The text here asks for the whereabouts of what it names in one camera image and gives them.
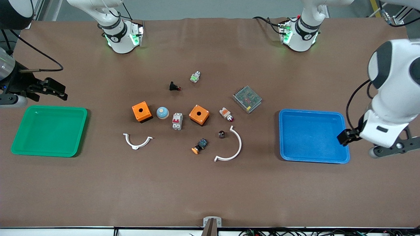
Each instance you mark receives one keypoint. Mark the blue plastic tray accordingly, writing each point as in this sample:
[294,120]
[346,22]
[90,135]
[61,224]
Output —
[308,137]

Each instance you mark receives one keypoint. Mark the green plastic tray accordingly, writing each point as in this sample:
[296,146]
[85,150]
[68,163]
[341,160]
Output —
[49,131]

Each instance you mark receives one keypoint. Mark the large white curved clamp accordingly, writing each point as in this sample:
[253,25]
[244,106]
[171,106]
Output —
[240,144]

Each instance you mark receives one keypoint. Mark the small white curved clamp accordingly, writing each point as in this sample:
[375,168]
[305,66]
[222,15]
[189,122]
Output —
[135,146]

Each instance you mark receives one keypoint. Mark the dark brown post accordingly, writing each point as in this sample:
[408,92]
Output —
[210,231]

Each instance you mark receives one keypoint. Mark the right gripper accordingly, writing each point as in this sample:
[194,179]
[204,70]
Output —
[19,84]

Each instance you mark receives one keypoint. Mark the white table edge rail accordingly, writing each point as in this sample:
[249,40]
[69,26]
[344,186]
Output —
[65,232]

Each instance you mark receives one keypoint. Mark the aluminium frame profile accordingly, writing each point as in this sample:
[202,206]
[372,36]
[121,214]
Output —
[402,13]
[38,9]

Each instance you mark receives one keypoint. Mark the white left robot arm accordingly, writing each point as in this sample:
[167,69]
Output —
[397,82]

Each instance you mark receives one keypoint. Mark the red button orange-white switch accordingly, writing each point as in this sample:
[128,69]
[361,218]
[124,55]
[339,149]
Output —
[225,113]

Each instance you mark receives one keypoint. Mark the black indicator lamp red tip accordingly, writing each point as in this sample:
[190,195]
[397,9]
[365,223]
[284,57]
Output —
[172,86]

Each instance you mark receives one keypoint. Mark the metal mesh power supply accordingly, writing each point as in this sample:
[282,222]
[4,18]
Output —
[247,99]

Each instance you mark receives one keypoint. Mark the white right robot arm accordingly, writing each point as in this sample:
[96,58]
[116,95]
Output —
[119,39]

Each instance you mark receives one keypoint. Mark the green-white small switch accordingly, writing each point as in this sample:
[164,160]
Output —
[195,77]

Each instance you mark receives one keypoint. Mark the small black cylindrical capacitor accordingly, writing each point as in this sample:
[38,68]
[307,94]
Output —
[221,134]

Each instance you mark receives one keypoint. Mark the grey metal bracket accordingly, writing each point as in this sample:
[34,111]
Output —
[219,223]

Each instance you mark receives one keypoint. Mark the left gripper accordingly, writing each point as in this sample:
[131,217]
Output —
[347,135]

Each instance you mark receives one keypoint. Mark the white circuit breaker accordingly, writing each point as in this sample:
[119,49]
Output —
[177,123]

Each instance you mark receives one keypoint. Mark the orange pushbutton black body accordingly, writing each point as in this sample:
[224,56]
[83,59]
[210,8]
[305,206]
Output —
[200,144]

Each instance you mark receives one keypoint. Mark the orange box with hole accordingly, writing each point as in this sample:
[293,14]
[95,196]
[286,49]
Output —
[203,117]
[146,114]

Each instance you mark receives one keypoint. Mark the light blue dome buzzer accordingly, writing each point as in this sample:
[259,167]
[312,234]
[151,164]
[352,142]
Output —
[162,113]

